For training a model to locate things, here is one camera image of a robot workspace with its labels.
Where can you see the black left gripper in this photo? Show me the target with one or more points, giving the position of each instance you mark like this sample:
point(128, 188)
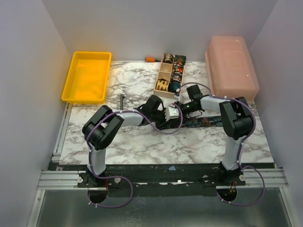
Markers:
point(166, 125)

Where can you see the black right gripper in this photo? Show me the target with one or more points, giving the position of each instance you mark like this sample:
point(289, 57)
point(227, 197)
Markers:
point(181, 107)

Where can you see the navy floral necktie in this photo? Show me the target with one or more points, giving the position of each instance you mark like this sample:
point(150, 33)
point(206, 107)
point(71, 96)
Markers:
point(199, 122)

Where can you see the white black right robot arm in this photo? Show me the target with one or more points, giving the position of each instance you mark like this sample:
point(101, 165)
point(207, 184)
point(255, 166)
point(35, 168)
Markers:
point(237, 118)

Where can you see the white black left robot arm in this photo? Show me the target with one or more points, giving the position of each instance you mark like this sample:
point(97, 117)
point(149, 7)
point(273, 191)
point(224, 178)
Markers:
point(100, 130)

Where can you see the dark green rolled tie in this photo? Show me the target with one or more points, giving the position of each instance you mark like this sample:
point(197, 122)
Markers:
point(173, 86)

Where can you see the dark rose print rolled tie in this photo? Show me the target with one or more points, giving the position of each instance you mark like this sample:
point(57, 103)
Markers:
point(176, 76)

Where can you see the wooden compartment organizer box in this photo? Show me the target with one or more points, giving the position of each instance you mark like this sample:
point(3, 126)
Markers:
point(165, 72)

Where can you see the yellow beetle print rolled tie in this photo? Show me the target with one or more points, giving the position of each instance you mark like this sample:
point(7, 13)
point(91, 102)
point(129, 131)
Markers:
point(162, 85)

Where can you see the red floral rolled tie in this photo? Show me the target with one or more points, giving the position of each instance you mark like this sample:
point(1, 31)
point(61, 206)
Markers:
point(178, 67)

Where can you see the pink plastic storage box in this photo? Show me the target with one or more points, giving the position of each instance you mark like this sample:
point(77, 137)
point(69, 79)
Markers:
point(230, 69)

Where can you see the green yellow rolled tie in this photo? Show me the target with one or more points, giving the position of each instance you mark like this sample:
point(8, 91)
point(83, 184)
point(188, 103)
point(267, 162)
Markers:
point(180, 59)

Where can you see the cream brown rolled tie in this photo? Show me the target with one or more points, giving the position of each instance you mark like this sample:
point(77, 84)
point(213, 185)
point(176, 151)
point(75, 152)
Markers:
point(168, 58)

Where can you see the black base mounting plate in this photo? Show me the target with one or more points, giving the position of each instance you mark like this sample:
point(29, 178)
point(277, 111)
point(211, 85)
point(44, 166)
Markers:
point(161, 180)

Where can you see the metal rod tool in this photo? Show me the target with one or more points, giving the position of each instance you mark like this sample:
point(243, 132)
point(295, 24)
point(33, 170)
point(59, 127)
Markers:
point(121, 101)

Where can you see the yellow plastic tray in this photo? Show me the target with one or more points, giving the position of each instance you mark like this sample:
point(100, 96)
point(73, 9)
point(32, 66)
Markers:
point(87, 78)

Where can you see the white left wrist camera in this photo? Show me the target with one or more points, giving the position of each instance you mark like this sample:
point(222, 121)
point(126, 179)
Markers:
point(171, 113)

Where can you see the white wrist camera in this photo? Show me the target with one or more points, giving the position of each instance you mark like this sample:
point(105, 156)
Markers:
point(181, 95)
point(171, 113)

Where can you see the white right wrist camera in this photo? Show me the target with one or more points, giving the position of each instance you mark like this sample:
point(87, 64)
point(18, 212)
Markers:
point(181, 95)

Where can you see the orange handled screwdriver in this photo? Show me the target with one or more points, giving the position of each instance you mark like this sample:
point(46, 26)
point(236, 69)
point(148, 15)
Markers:
point(150, 59)

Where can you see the aluminium extrusion rail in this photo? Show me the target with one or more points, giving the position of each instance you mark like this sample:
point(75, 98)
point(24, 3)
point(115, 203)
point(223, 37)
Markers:
point(70, 180)

